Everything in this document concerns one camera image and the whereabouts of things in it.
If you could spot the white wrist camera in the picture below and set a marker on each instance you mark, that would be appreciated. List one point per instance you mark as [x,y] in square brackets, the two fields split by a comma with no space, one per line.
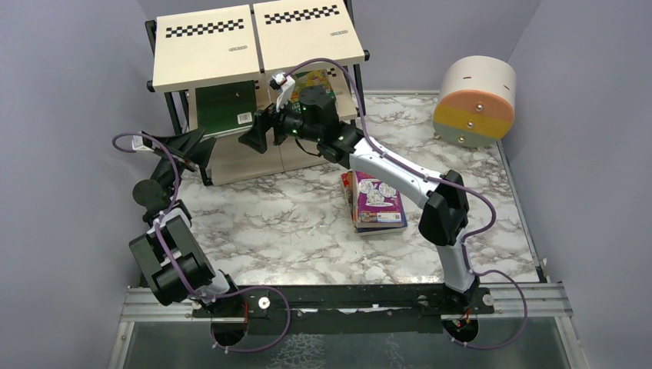
[138,143]
[284,85]

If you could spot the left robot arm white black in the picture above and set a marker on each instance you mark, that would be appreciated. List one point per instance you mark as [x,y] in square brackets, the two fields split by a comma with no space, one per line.
[170,259]

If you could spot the plain dark green book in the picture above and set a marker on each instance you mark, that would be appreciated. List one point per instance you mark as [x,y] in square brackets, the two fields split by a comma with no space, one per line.
[223,108]

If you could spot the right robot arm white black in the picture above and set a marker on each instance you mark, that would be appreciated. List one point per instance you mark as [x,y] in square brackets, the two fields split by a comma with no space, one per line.
[442,198]

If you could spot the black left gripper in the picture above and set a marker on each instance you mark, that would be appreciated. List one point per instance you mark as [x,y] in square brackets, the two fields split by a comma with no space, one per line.
[180,154]

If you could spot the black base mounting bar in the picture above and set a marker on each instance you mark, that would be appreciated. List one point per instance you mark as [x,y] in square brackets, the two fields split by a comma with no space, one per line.
[342,309]

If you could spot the purple cartoon cover book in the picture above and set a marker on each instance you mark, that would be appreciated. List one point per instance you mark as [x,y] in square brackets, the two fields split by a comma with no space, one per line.
[375,203]

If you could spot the red spine book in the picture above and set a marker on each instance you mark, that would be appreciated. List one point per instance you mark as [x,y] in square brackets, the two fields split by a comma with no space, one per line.
[346,179]

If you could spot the round drawer box orange yellow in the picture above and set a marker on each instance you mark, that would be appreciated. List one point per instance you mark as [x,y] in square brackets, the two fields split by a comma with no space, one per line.
[476,107]

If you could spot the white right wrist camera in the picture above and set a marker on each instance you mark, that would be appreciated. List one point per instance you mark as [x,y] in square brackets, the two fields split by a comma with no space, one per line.
[284,85]

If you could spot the green 104-storey treehouse book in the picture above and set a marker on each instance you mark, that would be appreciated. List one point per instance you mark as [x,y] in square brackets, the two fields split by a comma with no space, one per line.
[313,97]

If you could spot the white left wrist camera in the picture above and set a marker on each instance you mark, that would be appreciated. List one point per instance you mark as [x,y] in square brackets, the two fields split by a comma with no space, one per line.
[138,143]

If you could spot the dark bottom book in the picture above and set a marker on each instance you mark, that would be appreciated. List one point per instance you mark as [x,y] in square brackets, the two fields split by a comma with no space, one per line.
[377,231]

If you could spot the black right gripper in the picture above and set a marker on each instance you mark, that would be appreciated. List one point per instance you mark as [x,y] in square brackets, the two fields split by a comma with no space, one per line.
[271,125]

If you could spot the beige black three-tier shelf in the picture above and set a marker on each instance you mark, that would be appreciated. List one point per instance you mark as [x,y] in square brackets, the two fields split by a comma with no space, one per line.
[220,62]

